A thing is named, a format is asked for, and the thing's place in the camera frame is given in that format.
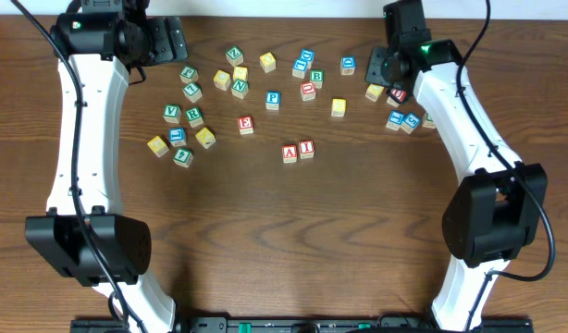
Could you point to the green Z letter block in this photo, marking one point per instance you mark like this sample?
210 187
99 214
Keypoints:
234 56

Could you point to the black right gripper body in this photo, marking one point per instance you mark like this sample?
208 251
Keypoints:
375 73

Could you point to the red U block right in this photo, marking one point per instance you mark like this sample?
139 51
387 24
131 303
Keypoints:
396 97

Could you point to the yellow S block centre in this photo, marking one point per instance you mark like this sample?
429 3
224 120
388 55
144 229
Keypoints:
338 107

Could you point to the yellow block top centre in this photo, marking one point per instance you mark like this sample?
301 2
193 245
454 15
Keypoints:
268 62

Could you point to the green j block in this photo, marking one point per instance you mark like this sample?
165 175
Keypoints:
428 121
189 75

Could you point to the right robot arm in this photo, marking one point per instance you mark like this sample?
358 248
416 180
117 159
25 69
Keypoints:
495 225

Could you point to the blue I letter block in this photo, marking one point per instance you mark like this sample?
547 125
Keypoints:
395 120

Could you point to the green N letter block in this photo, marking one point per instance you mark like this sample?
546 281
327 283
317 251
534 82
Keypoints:
240 88

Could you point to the blue D block right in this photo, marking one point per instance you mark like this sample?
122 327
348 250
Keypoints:
347 65

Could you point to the green 4 number block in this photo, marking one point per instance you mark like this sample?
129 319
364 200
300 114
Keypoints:
183 157

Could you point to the red A letter block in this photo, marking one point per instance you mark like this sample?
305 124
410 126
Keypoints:
289 154

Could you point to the yellow O letter block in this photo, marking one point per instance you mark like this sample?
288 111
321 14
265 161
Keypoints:
373 92

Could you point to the blue d block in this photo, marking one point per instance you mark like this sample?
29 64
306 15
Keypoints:
347 65
308 57

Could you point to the blue G letter block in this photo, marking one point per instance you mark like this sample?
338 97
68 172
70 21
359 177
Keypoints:
410 123

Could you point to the blue L block left cluster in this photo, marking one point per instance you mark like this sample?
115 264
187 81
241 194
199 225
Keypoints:
177 137

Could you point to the blue L block centre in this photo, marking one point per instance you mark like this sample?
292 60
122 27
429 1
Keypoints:
299 68

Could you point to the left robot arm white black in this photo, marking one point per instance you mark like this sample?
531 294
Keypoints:
84 233

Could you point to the green J block right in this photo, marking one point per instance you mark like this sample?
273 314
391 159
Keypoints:
428 121

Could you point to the blue D block upper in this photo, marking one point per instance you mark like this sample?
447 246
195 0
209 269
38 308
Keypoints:
308 57

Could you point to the red E letter block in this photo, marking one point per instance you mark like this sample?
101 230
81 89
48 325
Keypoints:
245 125

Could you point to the yellow block beside S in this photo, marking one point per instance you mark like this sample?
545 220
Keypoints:
222 80

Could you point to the red I letter block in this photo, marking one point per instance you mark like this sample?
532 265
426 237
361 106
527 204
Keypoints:
306 149

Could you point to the yellow S block near N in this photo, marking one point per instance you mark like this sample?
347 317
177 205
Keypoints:
240 73

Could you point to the red u block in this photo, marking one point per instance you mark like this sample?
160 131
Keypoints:
308 91
396 97

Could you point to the green J block left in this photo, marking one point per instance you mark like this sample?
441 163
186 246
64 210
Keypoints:
189 75

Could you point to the green V letter block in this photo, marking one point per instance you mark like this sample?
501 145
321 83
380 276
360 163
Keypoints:
172 114

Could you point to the yellow K letter block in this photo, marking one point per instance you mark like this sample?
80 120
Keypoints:
205 137

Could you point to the green B letter block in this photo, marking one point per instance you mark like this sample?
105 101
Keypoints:
317 78

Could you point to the yellow block far left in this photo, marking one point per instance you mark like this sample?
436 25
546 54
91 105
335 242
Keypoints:
158 146

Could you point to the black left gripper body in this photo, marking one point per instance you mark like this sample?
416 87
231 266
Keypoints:
157 45

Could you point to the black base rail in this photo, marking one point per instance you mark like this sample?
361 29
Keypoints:
385 323

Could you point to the green R letter block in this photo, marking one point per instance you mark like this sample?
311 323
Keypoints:
194 117

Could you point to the red U block centre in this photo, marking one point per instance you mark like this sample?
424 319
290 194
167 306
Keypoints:
308 91

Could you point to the blue P letter block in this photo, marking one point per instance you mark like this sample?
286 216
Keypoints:
272 100

